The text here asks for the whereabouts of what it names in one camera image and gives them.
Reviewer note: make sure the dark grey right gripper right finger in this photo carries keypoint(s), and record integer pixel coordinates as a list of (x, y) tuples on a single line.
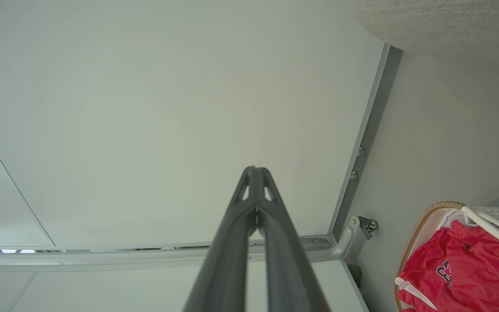
[(288, 273)]

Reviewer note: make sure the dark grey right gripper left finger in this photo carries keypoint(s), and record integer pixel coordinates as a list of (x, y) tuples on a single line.
[(228, 268)]

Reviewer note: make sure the red shirt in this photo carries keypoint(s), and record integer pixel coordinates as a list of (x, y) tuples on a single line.
[(483, 268)]

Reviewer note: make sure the grey fabric sofa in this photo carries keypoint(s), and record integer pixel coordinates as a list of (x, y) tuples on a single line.
[(448, 21)]

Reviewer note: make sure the grey partition support foot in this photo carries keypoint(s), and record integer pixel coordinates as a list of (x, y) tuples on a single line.
[(345, 242)]

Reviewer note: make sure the white laundry basket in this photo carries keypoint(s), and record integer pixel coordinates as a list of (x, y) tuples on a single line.
[(409, 247)]

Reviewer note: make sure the white fabric basket liner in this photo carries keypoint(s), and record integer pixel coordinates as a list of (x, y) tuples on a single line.
[(438, 221)]

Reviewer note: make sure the grey metal partition rail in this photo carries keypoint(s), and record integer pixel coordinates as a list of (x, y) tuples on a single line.
[(145, 255)]

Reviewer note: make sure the black metal caster bracket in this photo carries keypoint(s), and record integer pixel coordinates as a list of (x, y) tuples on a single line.
[(368, 225)]

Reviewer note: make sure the grey metal partition post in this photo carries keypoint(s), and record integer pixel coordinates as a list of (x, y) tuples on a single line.
[(368, 130)]

